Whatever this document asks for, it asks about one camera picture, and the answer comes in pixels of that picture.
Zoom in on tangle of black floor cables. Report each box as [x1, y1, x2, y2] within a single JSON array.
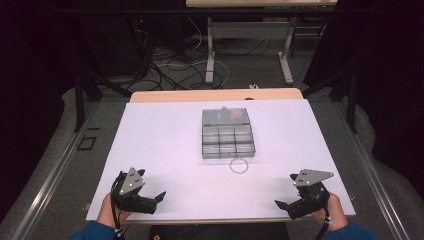
[[131, 18, 273, 92]]

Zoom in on person's right hand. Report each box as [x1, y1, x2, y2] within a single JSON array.
[[309, 192, 345, 233]]

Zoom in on black metal stand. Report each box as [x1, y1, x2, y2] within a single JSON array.
[[72, 64, 133, 133], [301, 64, 360, 134]]

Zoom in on metal floor rail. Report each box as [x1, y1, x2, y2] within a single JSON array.
[[11, 101, 101, 240], [333, 101, 412, 240]]

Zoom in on person's dark clothing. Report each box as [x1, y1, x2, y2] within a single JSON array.
[[148, 222, 292, 240]]

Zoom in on clear plastic compartment box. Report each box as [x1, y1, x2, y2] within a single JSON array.
[[201, 106, 257, 160]]

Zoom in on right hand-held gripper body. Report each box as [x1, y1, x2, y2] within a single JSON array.
[[287, 168, 335, 221]]

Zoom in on clear bead bracelet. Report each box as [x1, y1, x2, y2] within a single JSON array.
[[228, 157, 250, 175]]

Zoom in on right hand-held gripper cable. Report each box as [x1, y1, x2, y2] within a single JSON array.
[[313, 206, 333, 240]]

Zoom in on white table cover sheet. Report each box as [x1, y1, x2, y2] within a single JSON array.
[[85, 98, 357, 222]]

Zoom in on dark computer tower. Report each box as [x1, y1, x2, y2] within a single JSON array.
[[79, 13, 151, 78]]

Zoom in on hand-held gripper cable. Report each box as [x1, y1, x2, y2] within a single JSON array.
[[313, 206, 333, 240], [111, 181, 126, 240]]

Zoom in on left hand-held gripper cable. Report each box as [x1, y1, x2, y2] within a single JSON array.
[[111, 181, 126, 240]]

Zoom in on person's left hand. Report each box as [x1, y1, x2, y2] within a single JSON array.
[[96, 193, 135, 230]]

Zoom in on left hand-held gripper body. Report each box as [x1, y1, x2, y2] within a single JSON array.
[[110, 167, 158, 215]]

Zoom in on white floor cable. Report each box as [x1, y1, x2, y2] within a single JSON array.
[[155, 16, 232, 88]]

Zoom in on desk with white legs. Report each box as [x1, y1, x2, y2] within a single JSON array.
[[185, 0, 338, 85]]

